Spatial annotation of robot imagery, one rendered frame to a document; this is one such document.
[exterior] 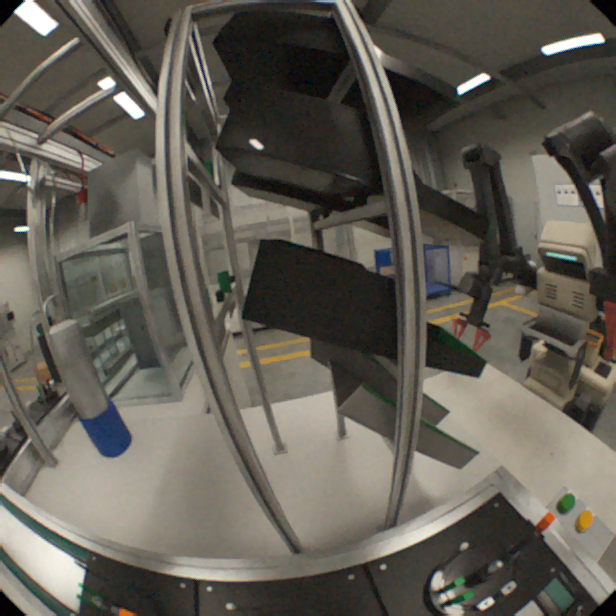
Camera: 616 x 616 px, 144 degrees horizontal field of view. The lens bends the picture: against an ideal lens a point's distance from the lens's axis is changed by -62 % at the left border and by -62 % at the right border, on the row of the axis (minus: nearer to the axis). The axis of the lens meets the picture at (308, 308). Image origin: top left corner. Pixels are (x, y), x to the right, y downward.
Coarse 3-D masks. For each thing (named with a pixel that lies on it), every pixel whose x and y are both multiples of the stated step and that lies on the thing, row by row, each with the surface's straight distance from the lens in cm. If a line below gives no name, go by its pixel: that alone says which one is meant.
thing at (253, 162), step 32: (256, 96) 27; (288, 96) 26; (224, 128) 26; (256, 128) 25; (288, 128) 24; (320, 128) 24; (352, 128) 25; (256, 160) 26; (288, 160) 23; (320, 160) 23; (352, 160) 23; (320, 192) 33; (352, 192) 28; (416, 192) 25; (448, 224) 27; (480, 224) 28
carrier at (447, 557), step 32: (480, 512) 47; (512, 512) 48; (416, 544) 42; (448, 544) 43; (480, 544) 42; (512, 544) 44; (544, 544) 49; (384, 576) 41; (416, 576) 41; (448, 576) 40; (480, 576) 37; (512, 576) 43; (544, 576) 48; (384, 608) 41; (416, 608) 40; (448, 608) 39; (480, 608) 39; (512, 608) 45
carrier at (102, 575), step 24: (96, 552) 59; (96, 576) 50; (120, 576) 54; (144, 576) 51; (168, 576) 48; (96, 600) 46; (120, 600) 50; (144, 600) 47; (168, 600) 47; (192, 600) 45
